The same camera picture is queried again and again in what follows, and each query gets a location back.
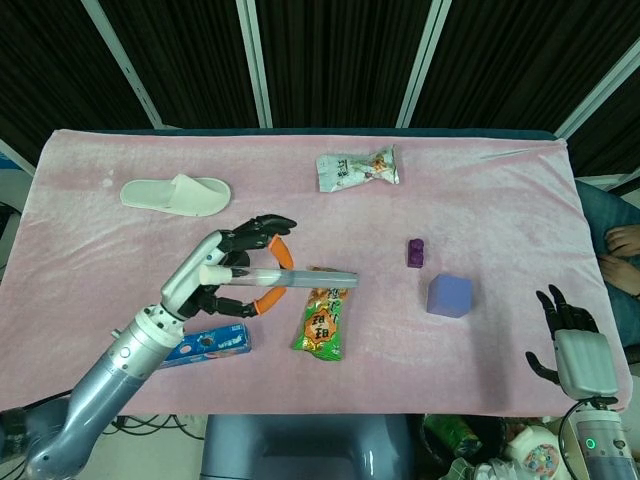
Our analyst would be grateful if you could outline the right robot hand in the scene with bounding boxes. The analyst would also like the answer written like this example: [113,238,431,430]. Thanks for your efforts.
[524,284,620,400]

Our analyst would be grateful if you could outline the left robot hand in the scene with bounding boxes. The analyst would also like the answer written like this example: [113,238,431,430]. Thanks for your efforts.
[159,213,299,321]

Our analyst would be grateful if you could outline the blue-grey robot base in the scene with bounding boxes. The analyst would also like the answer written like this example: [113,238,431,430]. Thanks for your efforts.
[199,413,426,480]

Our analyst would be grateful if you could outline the bystander bare hand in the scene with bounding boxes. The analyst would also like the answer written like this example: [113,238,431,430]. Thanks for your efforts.
[604,225,640,257]
[598,253,640,301]

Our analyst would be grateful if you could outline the white slipper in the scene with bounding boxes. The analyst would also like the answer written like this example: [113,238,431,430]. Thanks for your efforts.
[120,174,233,218]

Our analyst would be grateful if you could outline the blue cookie box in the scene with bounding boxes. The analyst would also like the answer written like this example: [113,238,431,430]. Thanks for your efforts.
[162,323,253,369]

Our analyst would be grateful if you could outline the white toy with sprinkles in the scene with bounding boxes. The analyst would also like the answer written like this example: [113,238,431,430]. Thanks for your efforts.
[504,424,560,476]

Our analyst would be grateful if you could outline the orange green snack packet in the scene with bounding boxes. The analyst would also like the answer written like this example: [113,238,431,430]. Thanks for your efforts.
[291,266,357,362]

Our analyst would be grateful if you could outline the lavender cube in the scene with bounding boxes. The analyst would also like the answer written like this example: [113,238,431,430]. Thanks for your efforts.
[426,273,474,320]

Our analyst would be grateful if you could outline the green bag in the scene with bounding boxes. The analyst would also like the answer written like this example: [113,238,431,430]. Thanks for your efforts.
[423,413,484,459]

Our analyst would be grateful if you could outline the bystander blue jeans leg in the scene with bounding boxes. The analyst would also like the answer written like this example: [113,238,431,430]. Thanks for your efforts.
[574,179,640,351]

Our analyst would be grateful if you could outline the pink plush table cloth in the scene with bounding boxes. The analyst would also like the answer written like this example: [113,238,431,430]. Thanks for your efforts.
[0,128,632,417]

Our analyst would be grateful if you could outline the silver snack packet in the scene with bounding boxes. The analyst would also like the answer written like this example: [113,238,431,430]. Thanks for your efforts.
[315,144,402,193]

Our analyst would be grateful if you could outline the small purple toy block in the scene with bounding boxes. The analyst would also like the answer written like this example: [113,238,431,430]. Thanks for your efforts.
[405,238,427,270]

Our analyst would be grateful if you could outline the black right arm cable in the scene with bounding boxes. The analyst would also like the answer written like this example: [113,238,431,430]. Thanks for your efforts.
[557,399,594,480]

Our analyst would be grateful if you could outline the black floor cables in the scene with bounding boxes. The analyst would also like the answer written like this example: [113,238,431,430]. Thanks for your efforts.
[99,413,206,444]

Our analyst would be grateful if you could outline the white partition post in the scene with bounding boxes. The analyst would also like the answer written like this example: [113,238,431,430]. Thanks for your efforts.
[396,0,453,129]
[0,138,37,176]
[236,0,274,129]
[553,37,640,141]
[81,0,165,129]

